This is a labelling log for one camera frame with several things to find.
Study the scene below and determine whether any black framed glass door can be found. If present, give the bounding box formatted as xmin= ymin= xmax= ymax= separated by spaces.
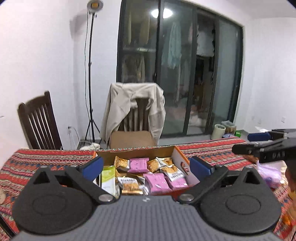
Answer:
xmin=117 ymin=1 xmax=243 ymax=138

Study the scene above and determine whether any silver orange snack packet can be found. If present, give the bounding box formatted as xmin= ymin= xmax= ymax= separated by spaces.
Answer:
xmin=114 ymin=156 xmax=130 ymax=172

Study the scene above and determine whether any floor lamp on stand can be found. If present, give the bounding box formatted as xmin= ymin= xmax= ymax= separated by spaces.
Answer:
xmin=84 ymin=1 xmax=104 ymax=143

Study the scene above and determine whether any green snack package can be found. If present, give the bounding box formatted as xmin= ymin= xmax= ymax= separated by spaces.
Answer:
xmin=100 ymin=166 xmax=116 ymax=197

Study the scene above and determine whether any pink snack packet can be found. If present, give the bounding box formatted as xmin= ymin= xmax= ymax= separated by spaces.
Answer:
xmin=143 ymin=173 xmax=171 ymax=195
xmin=165 ymin=177 xmax=188 ymax=191
xmin=128 ymin=158 xmax=149 ymax=173

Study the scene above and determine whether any person's left hand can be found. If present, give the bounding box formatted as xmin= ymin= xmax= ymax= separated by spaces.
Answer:
xmin=285 ymin=167 xmax=295 ymax=201

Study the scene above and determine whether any purple tissue pack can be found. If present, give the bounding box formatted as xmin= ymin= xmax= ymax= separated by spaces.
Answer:
xmin=256 ymin=162 xmax=282 ymax=189

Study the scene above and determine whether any chair with beige jacket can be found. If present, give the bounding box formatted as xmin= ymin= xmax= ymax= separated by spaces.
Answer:
xmin=109 ymin=98 xmax=158 ymax=149

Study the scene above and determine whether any orange cardboard box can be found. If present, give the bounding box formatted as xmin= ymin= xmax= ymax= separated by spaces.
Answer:
xmin=97 ymin=146 xmax=199 ymax=197

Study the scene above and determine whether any patterned red tablecloth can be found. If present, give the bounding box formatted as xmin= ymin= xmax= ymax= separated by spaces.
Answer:
xmin=0 ymin=136 xmax=296 ymax=241

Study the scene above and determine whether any silver biscuit packet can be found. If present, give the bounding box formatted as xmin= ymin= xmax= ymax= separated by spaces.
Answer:
xmin=117 ymin=177 xmax=144 ymax=195
xmin=147 ymin=157 xmax=173 ymax=173

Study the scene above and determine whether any beige jacket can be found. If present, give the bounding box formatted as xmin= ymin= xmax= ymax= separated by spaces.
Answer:
xmin=100 ymin=82 xmax=166 ymax=144

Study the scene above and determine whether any dark wooden chair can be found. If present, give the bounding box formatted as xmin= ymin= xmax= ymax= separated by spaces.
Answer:
xmin=18 ymin=91 xmax=63 ymax=150

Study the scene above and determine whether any white label snack packet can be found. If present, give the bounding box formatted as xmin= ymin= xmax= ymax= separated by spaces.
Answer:
xmin=160 ymin=165 xmax=184 ymax=182

